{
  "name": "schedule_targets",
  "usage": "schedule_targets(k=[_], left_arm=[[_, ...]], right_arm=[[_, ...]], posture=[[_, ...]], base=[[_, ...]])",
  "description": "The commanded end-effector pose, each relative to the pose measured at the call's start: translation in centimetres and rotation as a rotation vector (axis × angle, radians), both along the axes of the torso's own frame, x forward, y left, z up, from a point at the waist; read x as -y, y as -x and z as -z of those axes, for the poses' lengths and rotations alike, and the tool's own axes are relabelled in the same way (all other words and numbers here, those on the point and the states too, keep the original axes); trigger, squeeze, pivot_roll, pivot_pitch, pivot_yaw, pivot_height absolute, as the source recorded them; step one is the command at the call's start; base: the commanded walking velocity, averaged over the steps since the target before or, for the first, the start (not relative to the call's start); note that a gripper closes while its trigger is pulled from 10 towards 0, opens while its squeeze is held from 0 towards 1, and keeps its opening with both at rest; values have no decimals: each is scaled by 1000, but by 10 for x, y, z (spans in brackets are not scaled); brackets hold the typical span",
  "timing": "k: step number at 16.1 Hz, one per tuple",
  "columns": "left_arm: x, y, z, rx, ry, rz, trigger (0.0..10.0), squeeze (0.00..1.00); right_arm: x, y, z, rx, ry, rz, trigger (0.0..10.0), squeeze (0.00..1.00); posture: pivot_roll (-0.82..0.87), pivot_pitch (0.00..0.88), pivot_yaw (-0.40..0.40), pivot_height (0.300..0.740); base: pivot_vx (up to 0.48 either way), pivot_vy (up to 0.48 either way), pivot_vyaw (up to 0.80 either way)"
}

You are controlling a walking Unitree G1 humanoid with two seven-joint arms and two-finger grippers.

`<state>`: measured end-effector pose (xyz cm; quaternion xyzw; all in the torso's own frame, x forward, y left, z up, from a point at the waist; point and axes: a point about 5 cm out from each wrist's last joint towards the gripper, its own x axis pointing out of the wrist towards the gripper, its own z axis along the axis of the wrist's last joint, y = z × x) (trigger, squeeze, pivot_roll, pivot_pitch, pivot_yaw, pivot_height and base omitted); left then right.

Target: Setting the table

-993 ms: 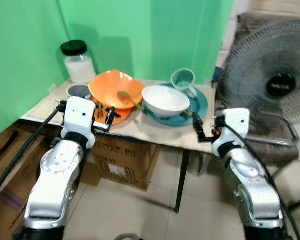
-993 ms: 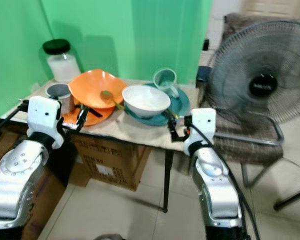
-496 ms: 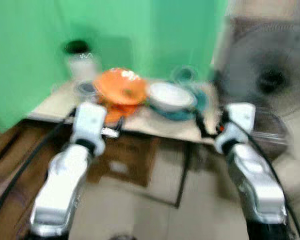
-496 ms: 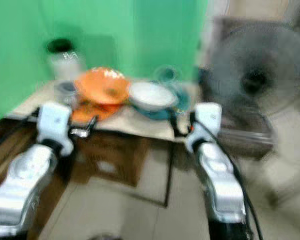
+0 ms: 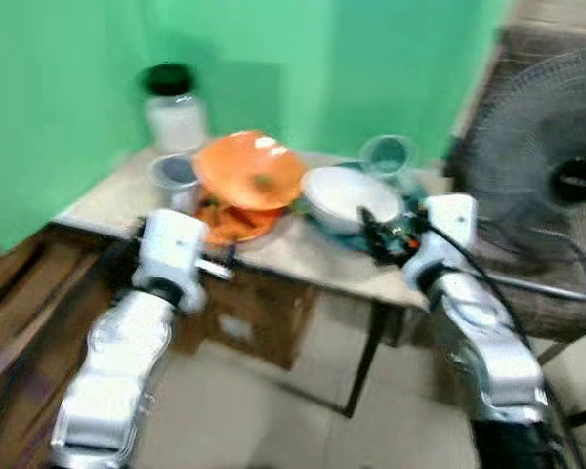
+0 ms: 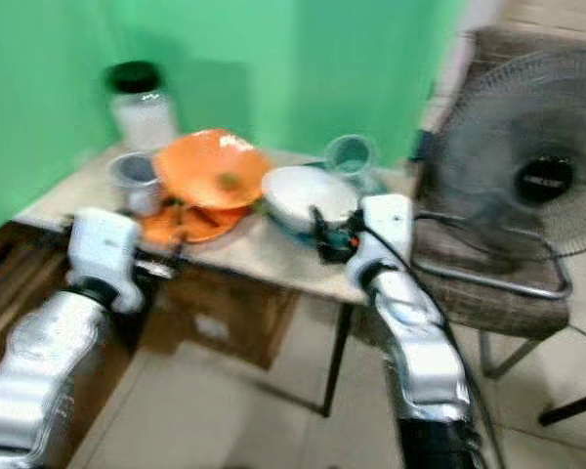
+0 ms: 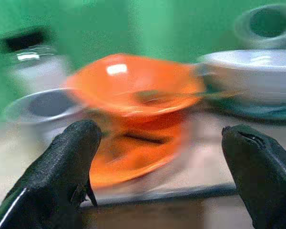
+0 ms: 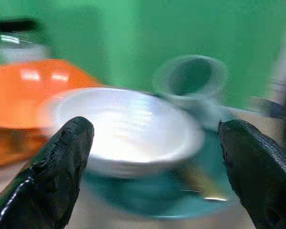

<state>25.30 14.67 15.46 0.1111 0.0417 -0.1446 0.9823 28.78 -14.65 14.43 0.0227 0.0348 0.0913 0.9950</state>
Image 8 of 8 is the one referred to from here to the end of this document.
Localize orange bowl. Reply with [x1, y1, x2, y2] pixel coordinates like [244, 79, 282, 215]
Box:
[0, 59, 105, 169]

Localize teal plate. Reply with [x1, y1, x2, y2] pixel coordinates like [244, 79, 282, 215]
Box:
[82, 130, 236, 219]

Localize clear glass cup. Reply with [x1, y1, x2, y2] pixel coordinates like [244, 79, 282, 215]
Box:
[152, 54, 229, 131]

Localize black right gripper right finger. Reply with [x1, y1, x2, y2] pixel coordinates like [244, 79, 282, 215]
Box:
[218, 119, 286, 229]

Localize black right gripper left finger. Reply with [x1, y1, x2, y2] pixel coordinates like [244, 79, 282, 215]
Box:
[0, 116, 95, 229]

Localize white bowl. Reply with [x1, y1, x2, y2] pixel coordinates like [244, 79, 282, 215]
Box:
[39, 87, 205, 179]

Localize glass jar with black lid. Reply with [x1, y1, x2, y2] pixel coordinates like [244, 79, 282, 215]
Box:
[0, 18, 51, 66]

